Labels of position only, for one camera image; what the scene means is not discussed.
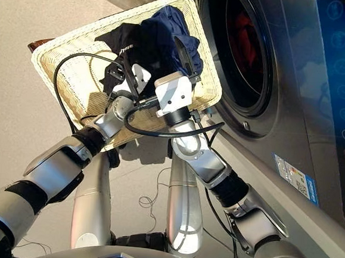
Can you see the blue energy label sticker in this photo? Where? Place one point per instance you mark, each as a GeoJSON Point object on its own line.
{"type": "Point", "coordinates": [297, 180]}

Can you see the grey washing machine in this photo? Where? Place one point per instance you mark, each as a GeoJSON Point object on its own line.
{"type": "Point", "coordinates": [296, 115]}

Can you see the silver robot leg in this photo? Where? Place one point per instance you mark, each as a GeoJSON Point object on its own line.
{"type": "Point", "coordinates": [184, 201]}
{"type": "Point", "coordinates": [92, 203]}

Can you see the coral red garment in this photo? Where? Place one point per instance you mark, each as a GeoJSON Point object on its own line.
{"type": "Point", "coordinates": [245, 42]}

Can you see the blue lit control panel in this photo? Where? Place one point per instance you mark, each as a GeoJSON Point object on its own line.
{"type": "Point", "coordinates": [343, 88]}

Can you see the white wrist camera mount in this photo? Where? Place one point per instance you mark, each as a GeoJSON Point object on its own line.
{"type": "Point", "coordinates": [142, 74]}
{"type": "Point", "coordinates": [175, 93]}

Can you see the black caster wheel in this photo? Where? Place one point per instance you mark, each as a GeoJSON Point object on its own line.
{"type": "Point", "coordinates": [170, 149]}
{"type": "Point", "coordinates": [114, 158]}

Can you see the silver robot torso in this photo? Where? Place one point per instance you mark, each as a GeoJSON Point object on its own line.
{"type": "Point", "coordinates": [114, 257]}

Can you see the navy blue garment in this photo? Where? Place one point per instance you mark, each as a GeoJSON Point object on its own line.
{"type": "Point", "coordinates": [180, 25]}

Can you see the brown wooden stool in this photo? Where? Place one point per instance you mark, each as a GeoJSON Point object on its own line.
{"type": "Point", "coordinates": [38, 45]}

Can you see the black garment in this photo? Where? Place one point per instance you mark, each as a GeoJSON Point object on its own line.
{"type": "Point", "coordinates": [149, 40]}

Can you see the pale woven laundry basket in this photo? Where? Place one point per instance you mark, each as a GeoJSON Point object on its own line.
{"type": "Point", "coordinates": [75, 76]}

